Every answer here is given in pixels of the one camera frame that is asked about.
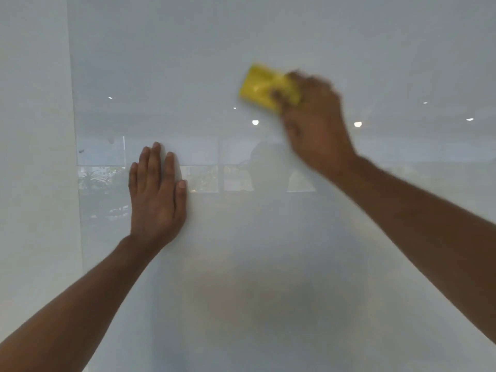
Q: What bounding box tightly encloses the person's left hand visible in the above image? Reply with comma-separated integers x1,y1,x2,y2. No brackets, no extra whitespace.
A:
129,142,188,249

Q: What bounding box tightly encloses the person's right hand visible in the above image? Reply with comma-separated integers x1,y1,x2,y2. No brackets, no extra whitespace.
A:
270,70,359,181

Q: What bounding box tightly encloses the yellow sponge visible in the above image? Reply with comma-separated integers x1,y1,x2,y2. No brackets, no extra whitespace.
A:
238,63,303,113

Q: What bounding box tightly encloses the person's right forearm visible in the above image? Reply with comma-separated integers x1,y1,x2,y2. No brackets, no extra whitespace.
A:
329,154,496,346

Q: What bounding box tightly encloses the person's left forearm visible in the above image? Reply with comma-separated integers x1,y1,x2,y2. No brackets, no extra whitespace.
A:
0,234,172,372

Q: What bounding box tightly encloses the white glossy board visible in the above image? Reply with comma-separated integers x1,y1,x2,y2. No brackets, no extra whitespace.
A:
67,0,496,372

